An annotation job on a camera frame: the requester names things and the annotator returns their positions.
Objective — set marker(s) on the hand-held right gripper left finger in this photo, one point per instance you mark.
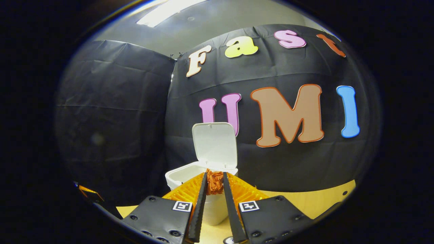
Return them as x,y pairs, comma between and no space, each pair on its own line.
159,217

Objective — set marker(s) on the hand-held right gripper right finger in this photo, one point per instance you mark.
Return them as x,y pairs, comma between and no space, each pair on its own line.
271,217

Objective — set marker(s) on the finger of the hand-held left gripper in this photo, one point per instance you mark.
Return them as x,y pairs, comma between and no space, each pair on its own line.
89,193

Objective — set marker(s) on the orange paper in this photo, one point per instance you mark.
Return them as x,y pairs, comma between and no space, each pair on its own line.
215,183

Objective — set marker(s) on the white desktop garbage bin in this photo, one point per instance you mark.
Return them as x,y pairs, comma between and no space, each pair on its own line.
215,145

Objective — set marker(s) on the wooden desktop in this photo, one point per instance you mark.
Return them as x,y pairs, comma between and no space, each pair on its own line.
315,200

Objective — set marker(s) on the plain black backdrop cloth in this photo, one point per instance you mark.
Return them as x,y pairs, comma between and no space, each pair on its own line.
112,112

